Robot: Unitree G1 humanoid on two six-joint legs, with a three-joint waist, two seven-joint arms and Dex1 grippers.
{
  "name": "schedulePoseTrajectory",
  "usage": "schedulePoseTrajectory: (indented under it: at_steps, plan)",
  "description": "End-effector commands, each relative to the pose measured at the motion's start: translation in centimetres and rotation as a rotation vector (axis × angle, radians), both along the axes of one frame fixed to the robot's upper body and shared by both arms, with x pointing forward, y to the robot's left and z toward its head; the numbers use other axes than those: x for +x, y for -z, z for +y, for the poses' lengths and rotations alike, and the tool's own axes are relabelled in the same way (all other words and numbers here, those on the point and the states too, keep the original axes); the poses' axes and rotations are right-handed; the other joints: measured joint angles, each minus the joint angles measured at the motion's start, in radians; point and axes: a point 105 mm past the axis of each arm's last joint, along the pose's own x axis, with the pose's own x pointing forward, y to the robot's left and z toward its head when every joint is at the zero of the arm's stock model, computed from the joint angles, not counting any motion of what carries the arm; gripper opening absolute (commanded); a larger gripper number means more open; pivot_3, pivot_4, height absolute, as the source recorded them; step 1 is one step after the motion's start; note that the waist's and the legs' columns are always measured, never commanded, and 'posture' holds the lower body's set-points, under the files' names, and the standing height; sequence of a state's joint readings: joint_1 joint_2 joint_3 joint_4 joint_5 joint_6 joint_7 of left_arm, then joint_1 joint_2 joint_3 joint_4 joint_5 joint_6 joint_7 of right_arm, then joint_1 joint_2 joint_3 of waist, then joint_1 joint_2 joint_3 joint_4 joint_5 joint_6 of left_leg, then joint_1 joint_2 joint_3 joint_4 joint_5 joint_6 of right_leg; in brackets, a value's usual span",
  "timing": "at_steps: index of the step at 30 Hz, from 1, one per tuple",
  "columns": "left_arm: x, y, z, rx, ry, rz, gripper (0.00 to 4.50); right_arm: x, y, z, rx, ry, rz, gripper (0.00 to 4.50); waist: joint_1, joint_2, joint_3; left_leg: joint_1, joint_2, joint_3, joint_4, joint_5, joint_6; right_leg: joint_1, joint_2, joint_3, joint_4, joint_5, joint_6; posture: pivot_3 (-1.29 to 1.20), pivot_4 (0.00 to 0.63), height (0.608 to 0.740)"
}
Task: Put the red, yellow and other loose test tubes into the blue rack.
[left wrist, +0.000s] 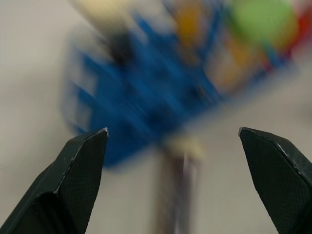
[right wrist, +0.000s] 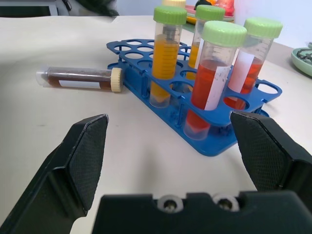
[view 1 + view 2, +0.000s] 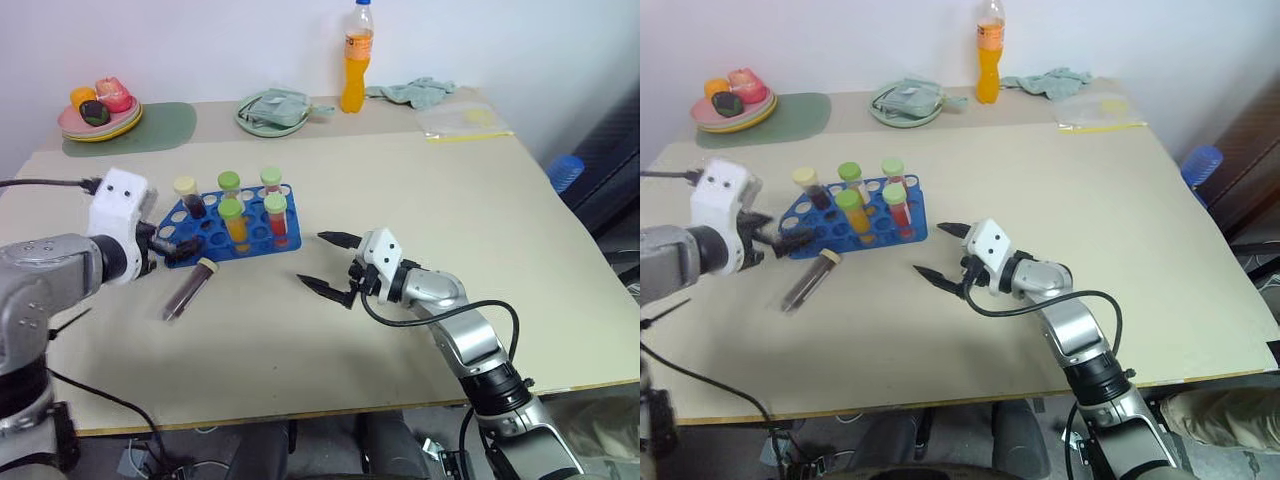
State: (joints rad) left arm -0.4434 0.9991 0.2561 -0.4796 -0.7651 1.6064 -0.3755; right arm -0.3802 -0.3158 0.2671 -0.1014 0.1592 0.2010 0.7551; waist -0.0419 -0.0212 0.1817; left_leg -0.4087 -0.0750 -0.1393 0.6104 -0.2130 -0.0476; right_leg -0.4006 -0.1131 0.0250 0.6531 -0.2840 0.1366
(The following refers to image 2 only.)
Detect red tube with green cap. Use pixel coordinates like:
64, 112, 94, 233
223, 17, 283, 110
184, 20, 248, 141

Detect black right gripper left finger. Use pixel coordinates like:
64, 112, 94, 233
0, 114, 109, 234

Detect yellow tube with green cap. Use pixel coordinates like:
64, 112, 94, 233
186, 4, 226, 80
149, 6, 188, 108

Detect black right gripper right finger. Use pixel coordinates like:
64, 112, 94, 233
230, 111, 312, 213

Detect dark object behind table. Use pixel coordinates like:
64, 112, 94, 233
55, 0, 120, 17

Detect brown tube with cream cap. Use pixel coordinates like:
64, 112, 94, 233
36, 65, 123, 93

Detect red and orange objects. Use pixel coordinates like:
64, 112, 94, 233
194, 0, 235, 17

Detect blue test tube rack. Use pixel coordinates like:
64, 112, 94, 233
106, 39, 283, 156

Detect green plate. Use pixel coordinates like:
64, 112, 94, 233
291, 41, 312, 78

